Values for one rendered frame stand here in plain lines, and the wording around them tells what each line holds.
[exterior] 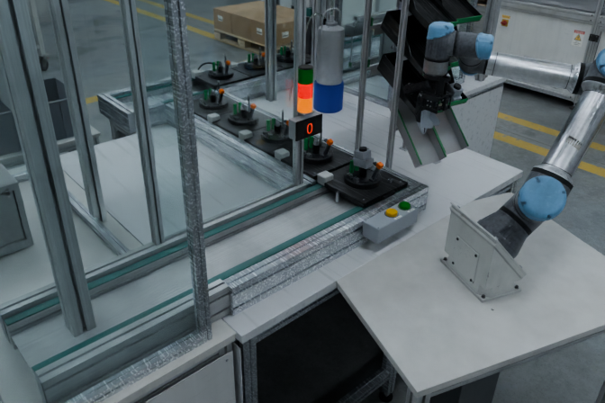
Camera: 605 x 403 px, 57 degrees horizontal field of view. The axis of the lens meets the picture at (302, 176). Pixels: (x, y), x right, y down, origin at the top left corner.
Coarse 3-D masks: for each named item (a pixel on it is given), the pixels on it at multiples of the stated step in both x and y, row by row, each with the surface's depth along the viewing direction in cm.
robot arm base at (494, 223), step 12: (492, 216) 168; (504, 216) 166; (516, 216) 164; (492, 228) 164; (504, 228) 164; (516, 228) 164; (528, 228) 164; (504, 240) 163; (516, 240) 164; (516, 252) 165
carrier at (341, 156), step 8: (304, 144) 224; (312, 144) 222; (320, 144) 228; (304, 152) 221; (312, 152) 223; (320, 152) 223; (328, 152) 223; (336, 152) 228; (344, 152) 228; (304, 160) 219; (312, 160) 218; (320, 160) 218; (328, 160) 220; (336, 160) 222; (344, 160) 222; (304, 168) 215; (312, 168) 215; (320, 168) 215; (328, 168) 215; (336, 168) 217; (312, 176) 210
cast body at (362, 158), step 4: (360, 148) 201; (364, 148) 201; (356, 152) 202; (360, 152) 201; (364, 152) 200; (368, 152) 202; (356, 156) 203; (360, 156) 201; (364, 156) 201; (368, 156) 202; (356, 160) 204; (360, 160) 202; (364, 160) 201; (368, 160) 201; (372, 160) 202; (356, 164) 204; (360, 164) 203; (364, 164) 201; (368, 164) 201; (372, 164) 203
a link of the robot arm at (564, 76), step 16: (464, 64) 175; (480, 64) 175; (496, 64) 174; (512, 64) 172; (528, 64) 171; (544, 64) 170; (560, 64) 169; (576, 64) 169; (528, 80) 173; (544, 80) 171; (560, 80) 169; (576, 80) 166
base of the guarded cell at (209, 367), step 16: (224, 336) 152; (192, 352) 147; (208, 352) 149; (224, 352) 154; (160, 368) 142; (176, 368) 142; (192, 368) 150; (208, 368) 151; (224, 368) 156; (144, 384) 137; (160, 384) 142; (176, 384) 145; (192, 384) 149; (208, 384) 154; (224, 384) 159; (112, 400) 133; (128, 400) 135; (144, 400) 141; (160, 400) 143; (176, 400) 147; (192, 400) 152; (208, 400) 156; (224, 400) 162
